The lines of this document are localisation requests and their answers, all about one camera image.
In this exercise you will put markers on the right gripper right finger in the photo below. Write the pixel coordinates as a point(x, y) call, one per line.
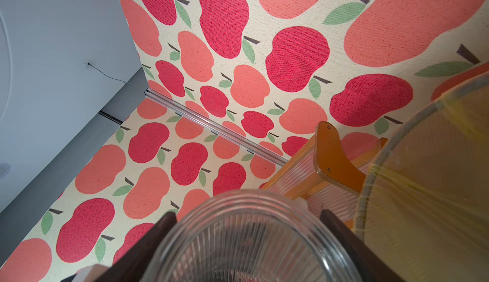
point(369, 266)

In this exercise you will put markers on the grey bin with yellow bag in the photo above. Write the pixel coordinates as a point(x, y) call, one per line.
point(423, 209)

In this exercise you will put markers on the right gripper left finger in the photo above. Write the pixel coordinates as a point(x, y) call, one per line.
point(132, 266)

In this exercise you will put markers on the glass jar with mung beans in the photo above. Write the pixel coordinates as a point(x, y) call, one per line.
point(250, 235)

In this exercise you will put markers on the orange wooden shelf rack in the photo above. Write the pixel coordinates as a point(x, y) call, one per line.
point(328, 172)

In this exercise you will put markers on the left aluminium frame post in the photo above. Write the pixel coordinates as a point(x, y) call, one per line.
point(215, 127)

